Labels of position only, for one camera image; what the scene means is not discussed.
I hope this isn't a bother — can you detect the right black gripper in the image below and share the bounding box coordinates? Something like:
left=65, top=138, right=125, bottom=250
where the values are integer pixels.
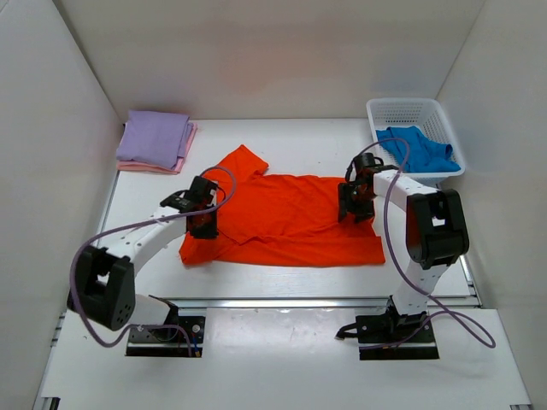
left=338, top=183, right=375, bottom=225

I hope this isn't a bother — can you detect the orange t-shirt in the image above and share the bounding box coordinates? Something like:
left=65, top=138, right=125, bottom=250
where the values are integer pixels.
left=179, top=145, right=385, bottom=267

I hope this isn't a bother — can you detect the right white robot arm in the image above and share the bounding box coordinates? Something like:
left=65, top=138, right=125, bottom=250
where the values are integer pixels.
left=338, top=153, right=469, bottom=343

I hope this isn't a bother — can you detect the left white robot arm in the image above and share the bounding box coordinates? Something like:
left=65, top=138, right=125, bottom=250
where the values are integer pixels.
left=67, top=176, right=220, bottom=340

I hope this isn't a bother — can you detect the blue t-shirt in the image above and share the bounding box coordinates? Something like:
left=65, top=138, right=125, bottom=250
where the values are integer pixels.
left=376, top=126, right=461, bottom=173

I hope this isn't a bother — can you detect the folded pink t-shirt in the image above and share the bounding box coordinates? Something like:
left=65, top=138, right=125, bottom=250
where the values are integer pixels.
left=116, top=123, right=197, bottom=175

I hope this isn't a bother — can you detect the folded purple t-shirt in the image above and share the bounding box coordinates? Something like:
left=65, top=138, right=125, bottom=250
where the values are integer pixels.
left=116, top=110, right=192, bottom=169

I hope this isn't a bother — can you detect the white plastic basket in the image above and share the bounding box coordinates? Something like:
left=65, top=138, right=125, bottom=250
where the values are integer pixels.
left=367, top=97, right=465, bottom=185

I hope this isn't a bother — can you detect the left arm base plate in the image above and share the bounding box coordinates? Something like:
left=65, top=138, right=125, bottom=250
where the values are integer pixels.
left=125, top=308, right=206, bottom=359

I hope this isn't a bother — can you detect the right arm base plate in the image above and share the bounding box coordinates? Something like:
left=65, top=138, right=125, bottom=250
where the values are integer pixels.
left=335, top=307, right=439, bottom=360

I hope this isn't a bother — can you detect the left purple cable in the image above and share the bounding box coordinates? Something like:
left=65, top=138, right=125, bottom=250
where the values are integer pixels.
left=68, top=166, right=238, bottom=358

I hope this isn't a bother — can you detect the purple cable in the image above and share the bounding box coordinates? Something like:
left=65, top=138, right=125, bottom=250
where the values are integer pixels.
left=350, top=138, right=497, bottom=349
left=68, top=166, right=238, bottom=358

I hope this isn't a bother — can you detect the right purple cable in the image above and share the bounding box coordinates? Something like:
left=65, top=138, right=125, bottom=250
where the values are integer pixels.
left=350, top=138, right=497, bottom=349

